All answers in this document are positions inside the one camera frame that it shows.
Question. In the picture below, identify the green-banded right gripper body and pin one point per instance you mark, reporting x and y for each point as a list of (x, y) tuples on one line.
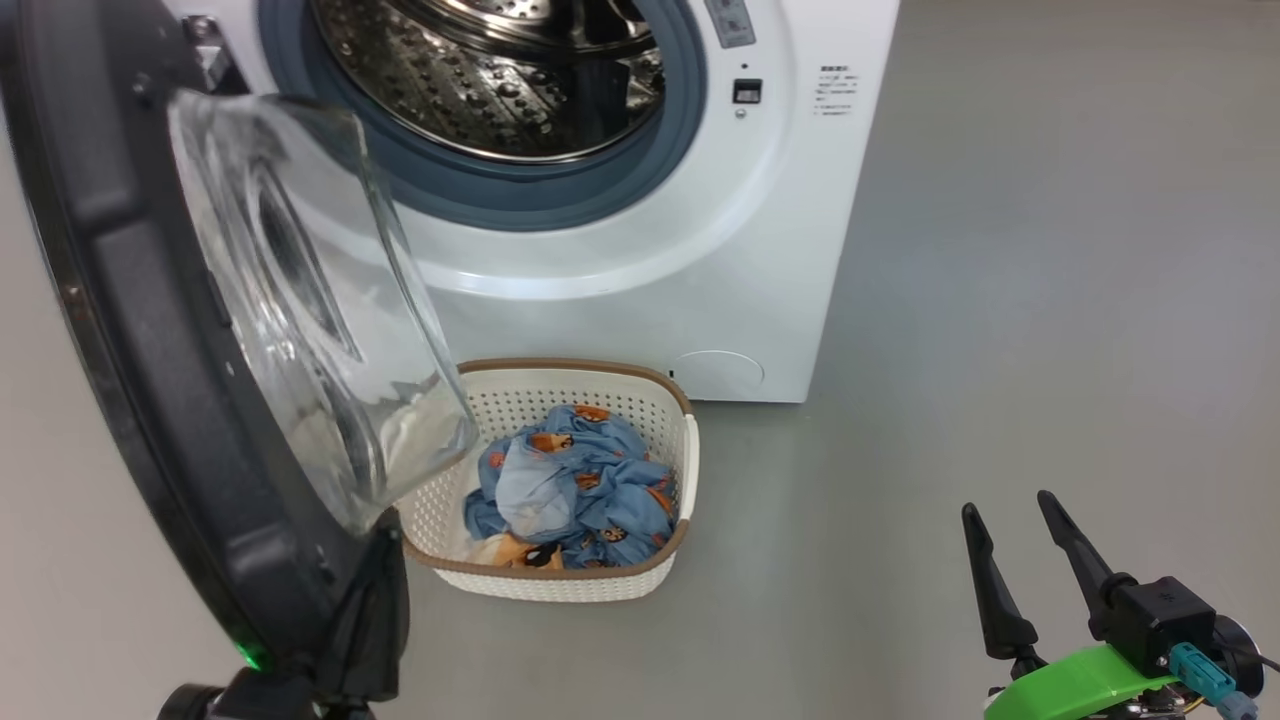
[(1070, 685)]

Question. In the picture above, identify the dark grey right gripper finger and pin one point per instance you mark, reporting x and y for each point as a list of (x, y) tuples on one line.
[(1085, 580), (1000, 620)]

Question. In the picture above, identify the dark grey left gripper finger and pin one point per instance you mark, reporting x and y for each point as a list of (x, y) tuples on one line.
[(375, 620)]

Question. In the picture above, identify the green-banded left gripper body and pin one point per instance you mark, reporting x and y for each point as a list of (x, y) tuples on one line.
[(290, 700)]

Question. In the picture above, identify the blue bear-print elastic-waist pants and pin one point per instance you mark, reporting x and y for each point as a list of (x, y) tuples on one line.
[(620, 510)]

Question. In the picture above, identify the black washing machine door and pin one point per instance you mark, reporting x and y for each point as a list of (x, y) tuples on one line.
[(130, 300)]

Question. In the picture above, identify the white Hisense washing machine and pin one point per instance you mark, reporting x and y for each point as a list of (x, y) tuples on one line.
[(700, 300)]

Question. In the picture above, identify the grey rubber door gasket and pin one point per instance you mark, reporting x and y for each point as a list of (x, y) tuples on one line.
[(560, 195)]

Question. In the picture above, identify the stainless steel washing machine drum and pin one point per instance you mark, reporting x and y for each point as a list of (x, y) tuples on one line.
[(470, 90)]

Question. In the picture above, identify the cream perforated laundry basket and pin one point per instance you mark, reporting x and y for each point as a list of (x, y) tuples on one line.
[(620, 585)]

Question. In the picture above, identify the round white filter cover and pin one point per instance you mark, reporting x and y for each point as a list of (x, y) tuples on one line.
[(720, 375)]

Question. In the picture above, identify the printed warning text label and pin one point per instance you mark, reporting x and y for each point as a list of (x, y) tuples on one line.
[(835, 90)]

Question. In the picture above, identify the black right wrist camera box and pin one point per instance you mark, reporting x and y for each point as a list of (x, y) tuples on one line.
[(1160, 615)]

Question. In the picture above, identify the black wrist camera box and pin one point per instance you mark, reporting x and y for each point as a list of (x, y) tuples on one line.
[(185, 705), (1160, 615)]

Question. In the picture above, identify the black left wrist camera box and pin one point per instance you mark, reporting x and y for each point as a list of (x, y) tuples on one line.
[(185, 705)]

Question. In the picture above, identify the teal right camera connector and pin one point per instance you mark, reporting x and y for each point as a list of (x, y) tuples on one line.
[(1195, 670)]

